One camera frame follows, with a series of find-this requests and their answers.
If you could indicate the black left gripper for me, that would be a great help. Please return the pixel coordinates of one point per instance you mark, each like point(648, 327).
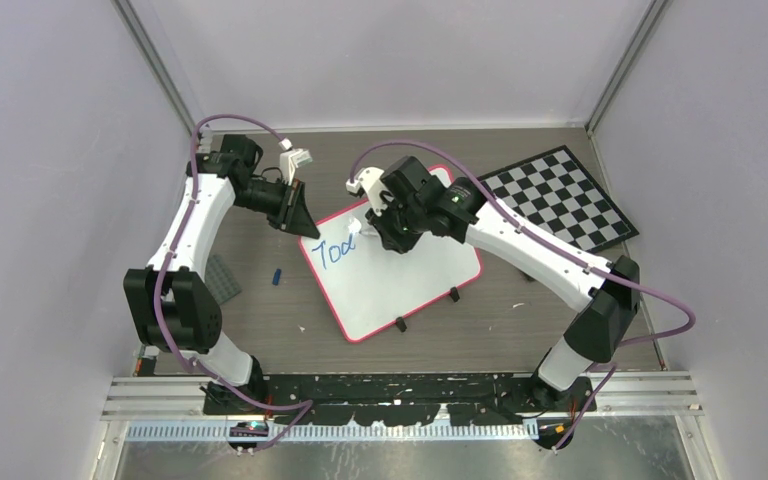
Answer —
point(298, 218)

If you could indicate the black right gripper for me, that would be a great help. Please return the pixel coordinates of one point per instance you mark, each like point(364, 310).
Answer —
point(391, 239)

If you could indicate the white marker pen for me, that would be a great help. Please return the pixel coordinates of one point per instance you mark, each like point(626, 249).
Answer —
point(356, 227)

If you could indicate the pink framed whiteboard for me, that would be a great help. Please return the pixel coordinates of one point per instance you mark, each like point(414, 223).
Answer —
point(367, 287)

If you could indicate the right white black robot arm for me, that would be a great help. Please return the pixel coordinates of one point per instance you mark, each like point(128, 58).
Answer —
point(408, 202)

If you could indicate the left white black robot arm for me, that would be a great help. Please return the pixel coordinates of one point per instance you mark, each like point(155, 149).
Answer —
point(170, 303)

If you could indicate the black whiteboard stand clip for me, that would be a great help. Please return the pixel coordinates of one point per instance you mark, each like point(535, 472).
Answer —
point(401, 324)

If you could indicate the grey studded building plate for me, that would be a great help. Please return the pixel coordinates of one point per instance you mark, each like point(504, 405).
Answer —
point(220, 280)

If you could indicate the black white checkerboard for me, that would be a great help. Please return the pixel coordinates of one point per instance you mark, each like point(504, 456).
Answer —
point(554, 191)

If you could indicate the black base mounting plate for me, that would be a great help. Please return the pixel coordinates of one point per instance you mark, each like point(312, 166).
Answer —
point(468, 399)

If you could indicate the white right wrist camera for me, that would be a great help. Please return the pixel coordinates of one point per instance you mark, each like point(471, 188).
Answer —
point(368, 183)

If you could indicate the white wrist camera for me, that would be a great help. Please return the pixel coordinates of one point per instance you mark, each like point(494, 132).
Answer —
point(291, 160)
point(368, 183)

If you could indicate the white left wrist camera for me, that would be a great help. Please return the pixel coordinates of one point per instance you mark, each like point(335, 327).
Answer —
point(291, 160)

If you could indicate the white slotted cable rail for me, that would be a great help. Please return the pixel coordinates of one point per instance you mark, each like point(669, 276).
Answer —
point(235, 432)

